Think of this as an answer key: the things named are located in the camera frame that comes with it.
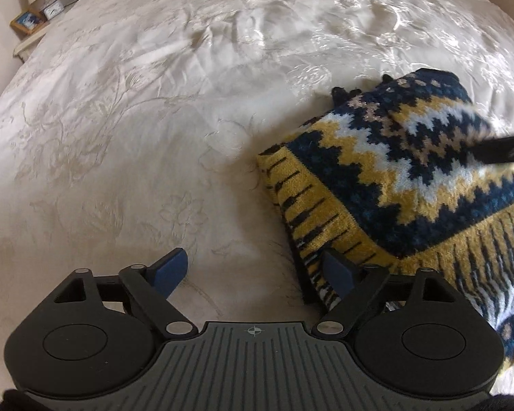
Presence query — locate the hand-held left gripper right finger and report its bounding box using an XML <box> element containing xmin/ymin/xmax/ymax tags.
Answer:
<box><xmin>312</xmin><ymin>248</ymin><xmax>459</xmax><ymax>339</ymax></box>

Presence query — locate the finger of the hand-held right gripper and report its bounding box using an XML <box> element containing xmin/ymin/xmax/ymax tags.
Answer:
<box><xmin>470</xmin><ymin>134</ymin><xmax>514</xmax><ymax>166</ymax></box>

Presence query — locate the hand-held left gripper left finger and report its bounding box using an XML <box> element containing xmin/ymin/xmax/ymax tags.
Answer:
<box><xmin>53</xmin><ymin>247</ymin><xmax>198</xmax><ymax>339</ymax></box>

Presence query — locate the navy yellow patterned knit sweater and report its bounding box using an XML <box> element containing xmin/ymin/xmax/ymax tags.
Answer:
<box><xmin>257</xmin><ymin>67</ymin><xmax>514</xmax><ymax>371</ymax></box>

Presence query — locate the white embroidered bedspread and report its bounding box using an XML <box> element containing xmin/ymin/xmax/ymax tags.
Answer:
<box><xmin>0</xmin><ymin>0</ymin><xmax>514</xmax><ymax>411</ymax></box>

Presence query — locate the wooden nightstand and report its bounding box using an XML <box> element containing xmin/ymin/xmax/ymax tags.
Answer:
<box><xmin>12</xmin><ymin>19</ymin><xmax>54</xmax><ymax>60</ymax></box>

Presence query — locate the wooden picture frame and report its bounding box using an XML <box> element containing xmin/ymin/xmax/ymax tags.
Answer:
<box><xmin>9</xmin><ymin>9</ymin><xmax>48</xmax><ymax>36</ymax></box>

